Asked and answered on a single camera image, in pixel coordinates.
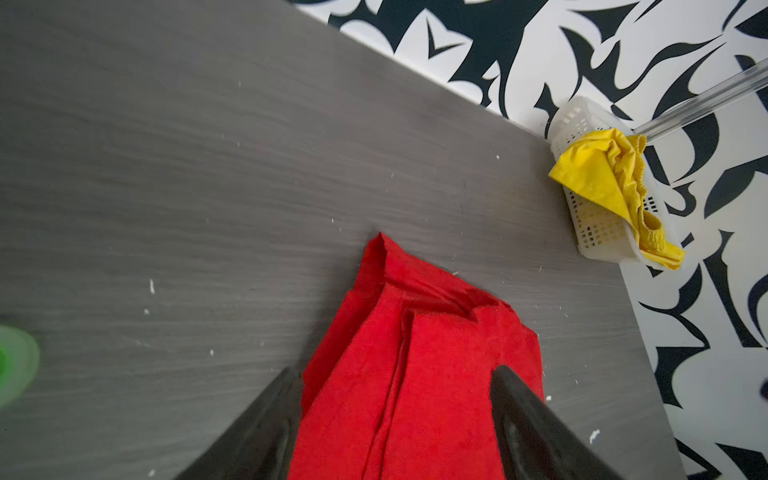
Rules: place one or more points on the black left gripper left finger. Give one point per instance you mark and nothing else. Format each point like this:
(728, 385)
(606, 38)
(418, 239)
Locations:
(260, 442)

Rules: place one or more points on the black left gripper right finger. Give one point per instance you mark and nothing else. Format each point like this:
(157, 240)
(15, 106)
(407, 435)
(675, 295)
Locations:
(533, 442)

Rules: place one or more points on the red shorts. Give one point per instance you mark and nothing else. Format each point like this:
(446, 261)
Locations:
(399, 387)

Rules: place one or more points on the yellow shorts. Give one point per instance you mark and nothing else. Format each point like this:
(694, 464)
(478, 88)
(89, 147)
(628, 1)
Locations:
(607, 168)

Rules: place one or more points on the white plastic basket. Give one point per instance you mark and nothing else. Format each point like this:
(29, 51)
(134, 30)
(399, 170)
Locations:
(602, 235)

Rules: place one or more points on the green tape roll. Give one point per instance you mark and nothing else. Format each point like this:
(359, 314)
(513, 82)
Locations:
(20, 358)

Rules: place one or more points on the aluminium frame crossbar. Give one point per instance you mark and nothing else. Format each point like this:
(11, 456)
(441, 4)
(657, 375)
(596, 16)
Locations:
(679, 106)

